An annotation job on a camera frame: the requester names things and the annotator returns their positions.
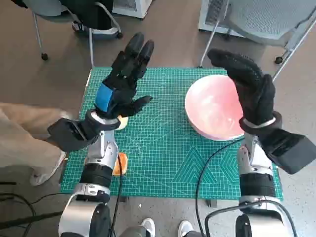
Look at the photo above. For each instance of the person in black trousers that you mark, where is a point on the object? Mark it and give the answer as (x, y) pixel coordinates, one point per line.
(86, 12)

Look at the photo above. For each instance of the green cutting mat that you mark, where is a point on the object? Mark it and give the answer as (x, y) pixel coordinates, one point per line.
(160, 148)

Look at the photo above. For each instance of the person in beige trousers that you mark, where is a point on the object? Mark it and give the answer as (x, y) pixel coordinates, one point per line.
(24, 138)

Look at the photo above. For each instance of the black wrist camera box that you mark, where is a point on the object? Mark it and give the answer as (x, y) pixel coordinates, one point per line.
(66, 134)
(288, 150)

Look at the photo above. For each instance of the black floor bar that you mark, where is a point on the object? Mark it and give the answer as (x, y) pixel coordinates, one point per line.
(29, 219)

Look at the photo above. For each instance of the long orange bread loaf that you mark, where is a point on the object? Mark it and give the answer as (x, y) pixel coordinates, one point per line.
(123, 164)

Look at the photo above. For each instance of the white cabinet with grille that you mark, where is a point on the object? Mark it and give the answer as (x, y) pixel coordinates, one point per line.
(202, 22)

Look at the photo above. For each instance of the grey mesh chair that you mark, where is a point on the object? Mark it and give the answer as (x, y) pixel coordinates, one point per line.
(266, 17)

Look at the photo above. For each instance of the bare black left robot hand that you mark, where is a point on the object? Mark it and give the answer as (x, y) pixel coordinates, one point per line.
(123, 93)

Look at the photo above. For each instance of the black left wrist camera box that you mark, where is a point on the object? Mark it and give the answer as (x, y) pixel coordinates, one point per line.
(66, 134)

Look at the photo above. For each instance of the small white cabinet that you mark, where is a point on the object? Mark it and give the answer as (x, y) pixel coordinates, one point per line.
(140, 10)

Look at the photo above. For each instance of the grey chair with solid seat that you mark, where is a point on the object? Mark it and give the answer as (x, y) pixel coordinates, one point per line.
(44, 8)

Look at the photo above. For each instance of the white shoe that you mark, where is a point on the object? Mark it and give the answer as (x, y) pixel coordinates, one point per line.
(148, 225)
(185, 228)

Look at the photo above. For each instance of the round bread bun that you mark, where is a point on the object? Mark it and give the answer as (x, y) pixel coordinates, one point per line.
(123, 123)

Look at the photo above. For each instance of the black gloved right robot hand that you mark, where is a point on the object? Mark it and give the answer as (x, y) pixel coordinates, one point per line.
(254, 91)

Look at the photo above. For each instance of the black table bracket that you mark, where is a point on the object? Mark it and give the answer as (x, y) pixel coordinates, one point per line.
(211, 203)
(124, 199)

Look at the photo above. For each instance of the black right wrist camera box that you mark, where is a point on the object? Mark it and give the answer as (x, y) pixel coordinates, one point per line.
(288, 150)

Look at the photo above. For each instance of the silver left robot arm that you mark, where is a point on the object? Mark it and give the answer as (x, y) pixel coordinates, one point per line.
(74, 214)

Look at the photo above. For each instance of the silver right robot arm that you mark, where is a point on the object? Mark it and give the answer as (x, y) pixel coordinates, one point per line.
(254, 158)

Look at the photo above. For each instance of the pink bowl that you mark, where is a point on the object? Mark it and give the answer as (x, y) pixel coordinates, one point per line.
(209, 108)

